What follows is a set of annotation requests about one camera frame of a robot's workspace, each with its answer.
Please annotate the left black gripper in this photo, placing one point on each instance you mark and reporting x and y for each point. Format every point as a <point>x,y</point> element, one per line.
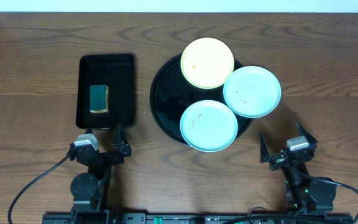
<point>103,155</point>

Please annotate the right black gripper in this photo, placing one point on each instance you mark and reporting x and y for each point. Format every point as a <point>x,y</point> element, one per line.
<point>285,157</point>

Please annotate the yellow green sponge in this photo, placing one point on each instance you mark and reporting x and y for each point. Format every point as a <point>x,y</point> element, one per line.
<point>98,98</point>

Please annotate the light green plate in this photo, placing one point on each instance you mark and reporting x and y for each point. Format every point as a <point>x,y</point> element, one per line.
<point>208,126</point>
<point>252,91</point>

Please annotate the light green plate front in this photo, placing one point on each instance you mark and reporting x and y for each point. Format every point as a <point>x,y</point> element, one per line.
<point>208,126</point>

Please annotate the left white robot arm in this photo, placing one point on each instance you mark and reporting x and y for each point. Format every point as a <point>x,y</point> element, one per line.
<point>90,189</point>

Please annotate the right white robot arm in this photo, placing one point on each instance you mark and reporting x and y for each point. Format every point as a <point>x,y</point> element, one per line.
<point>310,195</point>

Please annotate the black rectangular tray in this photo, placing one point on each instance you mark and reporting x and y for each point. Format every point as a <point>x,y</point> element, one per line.
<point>117,71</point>

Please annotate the yellow plate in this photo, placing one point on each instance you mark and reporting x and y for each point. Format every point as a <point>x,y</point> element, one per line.
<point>207,63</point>

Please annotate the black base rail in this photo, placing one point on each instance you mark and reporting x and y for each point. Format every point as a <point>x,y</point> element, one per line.
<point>136,218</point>

